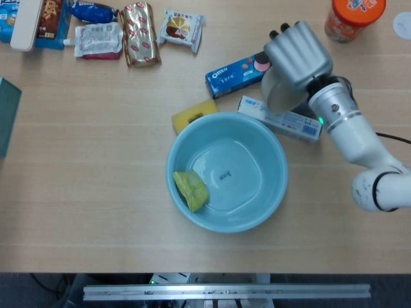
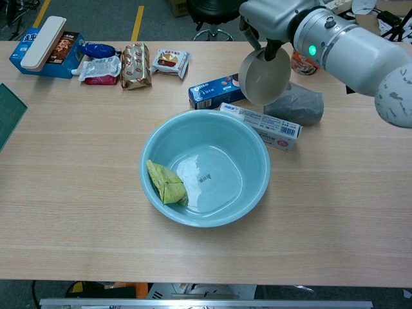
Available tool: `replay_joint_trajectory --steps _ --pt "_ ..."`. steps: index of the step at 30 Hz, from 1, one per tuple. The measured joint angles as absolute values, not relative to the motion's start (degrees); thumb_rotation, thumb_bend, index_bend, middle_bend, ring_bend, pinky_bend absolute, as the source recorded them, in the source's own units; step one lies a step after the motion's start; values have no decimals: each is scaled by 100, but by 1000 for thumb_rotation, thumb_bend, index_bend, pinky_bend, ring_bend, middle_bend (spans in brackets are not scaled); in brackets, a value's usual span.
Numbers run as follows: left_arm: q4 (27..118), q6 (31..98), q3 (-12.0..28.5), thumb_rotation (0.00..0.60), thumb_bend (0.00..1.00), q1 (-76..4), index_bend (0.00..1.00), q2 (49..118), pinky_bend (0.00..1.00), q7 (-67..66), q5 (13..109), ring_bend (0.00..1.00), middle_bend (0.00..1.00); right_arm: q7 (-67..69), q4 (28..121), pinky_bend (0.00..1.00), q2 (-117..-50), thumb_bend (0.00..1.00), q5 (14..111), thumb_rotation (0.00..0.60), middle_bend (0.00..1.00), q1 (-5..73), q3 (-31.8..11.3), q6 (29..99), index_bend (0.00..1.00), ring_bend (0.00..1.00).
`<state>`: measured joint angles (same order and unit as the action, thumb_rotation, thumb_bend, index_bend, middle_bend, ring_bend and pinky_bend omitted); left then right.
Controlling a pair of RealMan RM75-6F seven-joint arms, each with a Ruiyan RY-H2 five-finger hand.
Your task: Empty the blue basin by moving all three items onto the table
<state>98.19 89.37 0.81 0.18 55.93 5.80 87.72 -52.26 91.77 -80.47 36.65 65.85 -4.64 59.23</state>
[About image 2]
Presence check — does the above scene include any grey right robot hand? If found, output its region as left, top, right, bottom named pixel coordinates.
left=238, top=0, right=323, bottom=62

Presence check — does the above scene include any beige round bowl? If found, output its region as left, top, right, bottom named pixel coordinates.
left=238, top=47, right=292, bottom=106

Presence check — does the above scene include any grey garbage bag roll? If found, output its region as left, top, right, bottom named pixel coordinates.
left=263, top=82, right=324, bottom=126

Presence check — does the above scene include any yellow-green snack packet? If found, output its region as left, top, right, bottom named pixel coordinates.
left=145, top=160, right=189, bottom=207

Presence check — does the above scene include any light blue plastic basin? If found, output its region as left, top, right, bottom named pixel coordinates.
left=138, top=109, right=272, bottom=229

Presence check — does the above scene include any orange instant noodle cup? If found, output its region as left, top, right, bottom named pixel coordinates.
left=290, top=50, right=321, bottom=77

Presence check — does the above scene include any black round stool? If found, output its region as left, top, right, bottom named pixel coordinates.
left=186, top=0, right=245, bottom=42

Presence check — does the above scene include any brown cardboard box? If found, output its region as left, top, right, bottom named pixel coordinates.
left=165, top=0, right=191, bottom=18

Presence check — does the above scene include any blue Oreo cookie box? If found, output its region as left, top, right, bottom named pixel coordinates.
left=188, top=73, right=247, bottom=110

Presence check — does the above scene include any flat brown cardboard piece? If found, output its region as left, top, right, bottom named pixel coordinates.
left=355, top=14, right=387, bottom=35

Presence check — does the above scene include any white toothpaste box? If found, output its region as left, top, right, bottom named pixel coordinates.
left=218, top=102, right=303, bottom=153

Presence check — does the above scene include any white biscuit packet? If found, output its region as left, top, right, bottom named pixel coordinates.
left=149, top=48, right=191, bottom=80

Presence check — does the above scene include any gold wafer packet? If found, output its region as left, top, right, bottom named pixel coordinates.
left=119, top=42, right=153, bottom=91

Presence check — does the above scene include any blue snack pouch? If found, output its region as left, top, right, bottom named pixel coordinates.
left=79, top=42, right=122, bottom=59

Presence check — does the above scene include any red flat packet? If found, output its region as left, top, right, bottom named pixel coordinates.
left=83, top=74, right=119, bottom=86

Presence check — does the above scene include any blue chocolate snack box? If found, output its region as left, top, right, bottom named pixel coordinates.
left=8, top=26, right=86, bottom=80

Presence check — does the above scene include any cream oblong cutlery case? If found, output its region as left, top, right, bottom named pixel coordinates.
left=20, top=15, right=68, bottom=71

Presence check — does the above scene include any green cutting mat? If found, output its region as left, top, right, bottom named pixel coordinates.
left=0, top=82, right=28, bottom=152

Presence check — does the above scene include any aluminium frame rail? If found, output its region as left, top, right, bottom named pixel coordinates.
left=39, top=297, right=374, bottom=309

